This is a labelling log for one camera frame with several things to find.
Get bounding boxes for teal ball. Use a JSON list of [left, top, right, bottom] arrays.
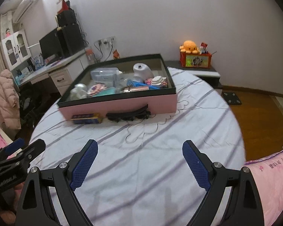
[[93, 87, 116, 97]]

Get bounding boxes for pink donut block figure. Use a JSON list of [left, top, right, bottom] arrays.
[[87, 84, 107, 97]]

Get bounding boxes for clear plastic floss box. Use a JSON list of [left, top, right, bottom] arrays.
[[90, 67, 120, 87]]

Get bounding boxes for rose gold tube case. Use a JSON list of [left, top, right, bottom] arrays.
[[122, 86, 149, 93]]

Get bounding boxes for pink white block cat figure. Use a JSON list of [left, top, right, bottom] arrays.
[[145, 76, 168, 89]]

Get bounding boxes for blue yellow small box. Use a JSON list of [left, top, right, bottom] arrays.
[[70, 113, 103, 124]]

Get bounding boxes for pink puffer jacket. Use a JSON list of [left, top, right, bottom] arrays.
[[0, 69, 21, 130]]

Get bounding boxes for white striped bed sheet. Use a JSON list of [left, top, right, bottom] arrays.
[[31, 68, 245, 225]]

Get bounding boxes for pink black-rimmed storage box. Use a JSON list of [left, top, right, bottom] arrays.
[[58, 54, 177, 120]]

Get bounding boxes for silver ball ornament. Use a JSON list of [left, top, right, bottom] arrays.
[[75, 83, 88, 92]]

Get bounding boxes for pink quilt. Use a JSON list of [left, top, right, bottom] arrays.
[[244, 150, 283, 225]]

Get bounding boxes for black bathroom scale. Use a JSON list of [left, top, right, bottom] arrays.
[[221, 92, 242, 105]]

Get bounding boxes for white desk with drawers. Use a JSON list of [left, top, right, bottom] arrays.
[[19, 50, 89, 95]]

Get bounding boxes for white glass-door cabinet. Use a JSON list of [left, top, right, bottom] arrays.
[[1, 30, 32, 71]]

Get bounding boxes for white round device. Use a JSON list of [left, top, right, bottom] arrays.
[[133, 63, 154, 81]]

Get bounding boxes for clear bottle orange cap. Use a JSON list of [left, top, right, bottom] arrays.
[[85, 47, 95, 64]]

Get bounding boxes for orange snack bag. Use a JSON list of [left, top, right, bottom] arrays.
[[113, 50, 120, 59]]

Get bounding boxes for black computer monitor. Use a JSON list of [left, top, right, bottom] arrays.
[[39, 29, 62, 59]]

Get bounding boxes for red cartoon storage crate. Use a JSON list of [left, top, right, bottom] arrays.
[[180, 52, 212, 68]]

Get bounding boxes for pink doll on cabinet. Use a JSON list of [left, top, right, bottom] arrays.
[[5, 28, 11, 37]]

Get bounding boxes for black computer tower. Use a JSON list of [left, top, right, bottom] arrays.
[[57, 24, 85, 58]]

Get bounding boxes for orange octopus plush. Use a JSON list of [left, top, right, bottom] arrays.
[[179, 40, 200, 54]]

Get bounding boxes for black speaker box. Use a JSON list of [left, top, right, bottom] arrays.
[[57, 9, 77, 27]]

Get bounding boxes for white air conditioner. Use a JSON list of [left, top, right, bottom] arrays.
[[12, 0, 38, 24]]

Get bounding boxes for black power cables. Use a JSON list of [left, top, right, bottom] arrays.
[[93, 40, 115, 62]]

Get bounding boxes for white wall power outlet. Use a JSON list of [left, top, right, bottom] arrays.
[[97, 36, 115, 44]]

